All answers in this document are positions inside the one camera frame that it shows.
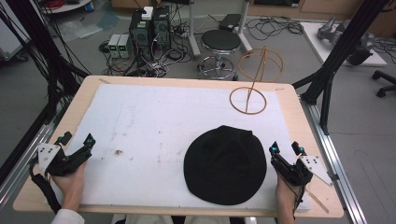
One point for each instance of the flat black box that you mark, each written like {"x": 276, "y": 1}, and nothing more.
{"x": 229, "y": 22}

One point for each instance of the black metal frame strut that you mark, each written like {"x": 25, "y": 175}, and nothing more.
{"x": 40, "y": 46}
{"x": 342, "y": 46}

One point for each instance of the aluminium rail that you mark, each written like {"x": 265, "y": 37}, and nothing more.
{"x": 334, "y": 155}
{"x": 25, "y": 158}

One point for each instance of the black computer tower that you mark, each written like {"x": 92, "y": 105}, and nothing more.
{"x": 140, "y": 34}
{"x": 162, "y": 28}

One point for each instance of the grey robot part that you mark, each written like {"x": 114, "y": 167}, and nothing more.
{"x": 355, "y": 40}

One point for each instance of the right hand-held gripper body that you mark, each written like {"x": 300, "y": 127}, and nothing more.
{"x": 292, "y": 174}

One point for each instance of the small white box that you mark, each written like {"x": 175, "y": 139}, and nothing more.
{"x": 147, "y": 13}

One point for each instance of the clear plastic sheet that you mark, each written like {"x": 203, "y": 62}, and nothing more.
{"x": 79, "y": 29}

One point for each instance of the white floor platform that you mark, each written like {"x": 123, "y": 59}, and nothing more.
{"x": 314, "y": 43}

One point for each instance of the computer tower units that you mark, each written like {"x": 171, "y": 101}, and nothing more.
{"x": 162, "y": 60}

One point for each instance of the person's right hand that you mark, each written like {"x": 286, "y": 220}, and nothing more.
{"x": 285, "y": 197}

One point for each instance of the black round stool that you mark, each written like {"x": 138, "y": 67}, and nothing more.
{"x": 220, "y": 42}

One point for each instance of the black office chair base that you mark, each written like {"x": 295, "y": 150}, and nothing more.
{"x": 384, "y": 82}

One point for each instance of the person's left hand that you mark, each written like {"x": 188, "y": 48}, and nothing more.
{"x": 71, "y": 189}

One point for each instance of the grey power supply unit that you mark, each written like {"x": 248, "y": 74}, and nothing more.
{"x": 125, "y": 46}
{"x": 113, "y": 46}

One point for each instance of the black knit hat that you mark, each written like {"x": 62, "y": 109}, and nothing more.
{"x": 224, "y": 166}

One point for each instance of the white stand leg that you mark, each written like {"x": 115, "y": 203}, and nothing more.
{"x": 244, "y": 28}
{"x": 193, "y": 34}

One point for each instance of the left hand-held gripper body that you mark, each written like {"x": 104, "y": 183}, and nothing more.
{"x": 70, "y": 163}

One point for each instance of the thin wooden strip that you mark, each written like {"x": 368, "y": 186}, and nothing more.
{"x": 317, "y": 200}

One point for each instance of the round white table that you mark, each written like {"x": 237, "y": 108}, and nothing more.
{"x": 67, "y": 5}

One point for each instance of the white foam mat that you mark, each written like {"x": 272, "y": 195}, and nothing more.
{"x": 149, "y": 124}

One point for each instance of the wooden hat stand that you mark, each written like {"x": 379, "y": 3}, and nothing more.
{"x": 253, "y": 79}

